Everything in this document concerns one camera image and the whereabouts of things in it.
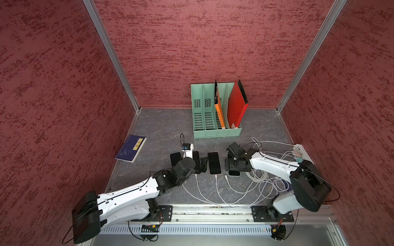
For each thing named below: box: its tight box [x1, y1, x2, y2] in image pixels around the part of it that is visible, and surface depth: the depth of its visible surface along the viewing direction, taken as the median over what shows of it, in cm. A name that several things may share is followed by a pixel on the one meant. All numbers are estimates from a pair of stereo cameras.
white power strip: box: [292, 144, 314, 164], surface depth 97 cm
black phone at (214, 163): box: [207, 151, 222, 175], surface depth 93 cm
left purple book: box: [114, 134, 147, 163], surface depth 97 cm
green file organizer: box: [190, 82, 242, 139], surface depth 106 cm
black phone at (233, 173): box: [227, 170, 242, 177], surface depth 89 cm
